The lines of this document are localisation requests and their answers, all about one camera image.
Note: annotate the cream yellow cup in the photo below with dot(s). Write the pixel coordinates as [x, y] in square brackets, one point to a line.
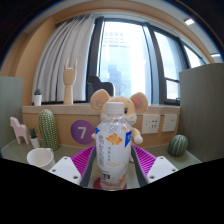
[40, 158]

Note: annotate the beige plush mouse toy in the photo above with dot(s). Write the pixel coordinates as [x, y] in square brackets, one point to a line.
[100, 98]

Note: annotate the round purple number sign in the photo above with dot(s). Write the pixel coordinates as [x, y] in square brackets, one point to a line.
[81, 131]

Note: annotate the clear plastic water bottle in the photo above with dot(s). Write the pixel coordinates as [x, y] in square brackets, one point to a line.
[113, 150]

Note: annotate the wooden hand model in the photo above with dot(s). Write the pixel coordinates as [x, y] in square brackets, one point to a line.
[69, 86]

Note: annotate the grey white curtain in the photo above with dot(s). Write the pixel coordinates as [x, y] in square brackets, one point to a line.
[63, 60]

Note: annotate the green desk partition panel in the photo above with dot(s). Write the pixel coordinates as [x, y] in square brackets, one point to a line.
[203, 113]
[10, 110]

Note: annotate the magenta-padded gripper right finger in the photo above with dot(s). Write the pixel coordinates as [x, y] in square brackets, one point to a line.
[161, 168]

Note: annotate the tall green cactus figure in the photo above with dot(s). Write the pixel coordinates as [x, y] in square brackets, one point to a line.
[48, 130]

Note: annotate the round green cactus figure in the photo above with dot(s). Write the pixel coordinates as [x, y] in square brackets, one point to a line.
[178, 145]

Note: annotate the dark chair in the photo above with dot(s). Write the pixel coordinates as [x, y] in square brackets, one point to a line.
[98, 85]

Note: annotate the small plant in white pot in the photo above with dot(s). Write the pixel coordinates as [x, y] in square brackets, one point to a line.
[37, 100]
[34, 142]

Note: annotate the ceiling lights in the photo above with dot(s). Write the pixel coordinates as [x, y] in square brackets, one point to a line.
[189, 21]

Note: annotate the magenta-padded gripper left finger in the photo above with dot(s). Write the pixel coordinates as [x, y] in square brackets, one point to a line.
[65, 168]

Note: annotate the pink horse figurine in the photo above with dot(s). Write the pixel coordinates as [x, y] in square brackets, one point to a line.
[19, 130]

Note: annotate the white wall socket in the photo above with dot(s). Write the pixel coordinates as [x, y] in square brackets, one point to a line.
[151, 124]
[169, 123]

